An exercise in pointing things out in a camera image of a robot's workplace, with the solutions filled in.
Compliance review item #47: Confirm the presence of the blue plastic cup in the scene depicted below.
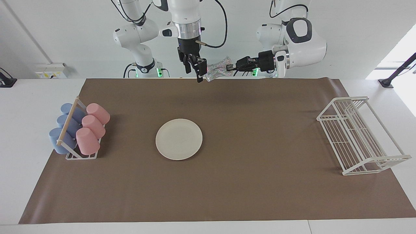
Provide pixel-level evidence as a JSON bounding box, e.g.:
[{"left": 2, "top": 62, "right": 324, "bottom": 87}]
[
  {"left": 49, "top": 127, "right": 78, "bottom": 155},
  {"left": 57, "top": 114, "right": 82, "bottom": 138},
  {"left": 60, "top": 103, "right": 86, "bottom": 124}
]

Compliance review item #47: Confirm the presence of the black table clamp mount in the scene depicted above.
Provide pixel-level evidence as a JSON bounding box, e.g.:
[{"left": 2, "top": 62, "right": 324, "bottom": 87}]
[{"left": 0, "top": 67, "right": 17, "bottom": 88}]

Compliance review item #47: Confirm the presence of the white wire dish rack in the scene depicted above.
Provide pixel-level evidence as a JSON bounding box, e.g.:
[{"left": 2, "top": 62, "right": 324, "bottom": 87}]
[{"left": 317, "top": 96, "right": 412, "bottom": 176}]

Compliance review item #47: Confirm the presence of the cream round plate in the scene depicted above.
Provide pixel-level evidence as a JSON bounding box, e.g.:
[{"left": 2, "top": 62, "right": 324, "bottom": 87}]
[{"left": 155, "top": 118, "right": 203, "bottom": 161}]

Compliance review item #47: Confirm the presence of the white wall socket box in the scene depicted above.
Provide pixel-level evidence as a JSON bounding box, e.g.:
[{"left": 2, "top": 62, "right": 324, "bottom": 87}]
[{"left": 34, "top": 63, "right": 69, "bottom": 79}]

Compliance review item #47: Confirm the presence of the pink plastic cup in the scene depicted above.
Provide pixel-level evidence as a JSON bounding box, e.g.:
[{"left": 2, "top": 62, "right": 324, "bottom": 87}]
[
  {"left": 86, "top": 103, "right": 111, "bottom": 125},
  {"left": 82, "top": 115, "right": 106, "bottom": 139},
  {"left": 76, "top": 127, "right": 100, "bottom": 155}
]

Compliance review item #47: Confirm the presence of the black base cable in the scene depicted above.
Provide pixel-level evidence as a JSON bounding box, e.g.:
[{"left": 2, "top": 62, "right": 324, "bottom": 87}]
[{"left": 123, "top": 63, "right": 137, "bottom": 78}]

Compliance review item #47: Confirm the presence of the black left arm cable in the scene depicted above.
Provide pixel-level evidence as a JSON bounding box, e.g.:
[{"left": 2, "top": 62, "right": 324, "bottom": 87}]
[{"left": 269, "top": 0, "right": 309, "bottom": 20}]

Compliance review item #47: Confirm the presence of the black angled stand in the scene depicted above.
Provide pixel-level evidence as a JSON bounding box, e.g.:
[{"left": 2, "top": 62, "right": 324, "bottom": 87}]
[{"left": 379, "top": 52, "right": 416, "bottom": 88}]

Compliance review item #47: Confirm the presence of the white cup holder rack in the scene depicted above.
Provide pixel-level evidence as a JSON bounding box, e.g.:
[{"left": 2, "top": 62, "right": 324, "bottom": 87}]
[{"left": 56, "top": 96, "right": 106, "bottom": 160}]

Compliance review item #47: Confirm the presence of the brown paper table mat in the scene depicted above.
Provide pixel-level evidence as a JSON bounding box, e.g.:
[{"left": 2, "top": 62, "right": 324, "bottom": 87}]
[{"left": 19, "top": 77, "right": 416, "bottom": 225}]

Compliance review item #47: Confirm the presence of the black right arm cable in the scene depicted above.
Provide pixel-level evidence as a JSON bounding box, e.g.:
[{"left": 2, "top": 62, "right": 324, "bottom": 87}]
[{"left": 195, "top": 0, "right": 227, "bottom": 48}]

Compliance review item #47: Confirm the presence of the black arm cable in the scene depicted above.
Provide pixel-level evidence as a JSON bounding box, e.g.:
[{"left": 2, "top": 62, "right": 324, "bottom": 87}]
[
  {"left": 269, "top": 0, "right": 309, "bottom": 20},
  {"left": 195, "top": 0, "right": 227, "bottom": 48}
]

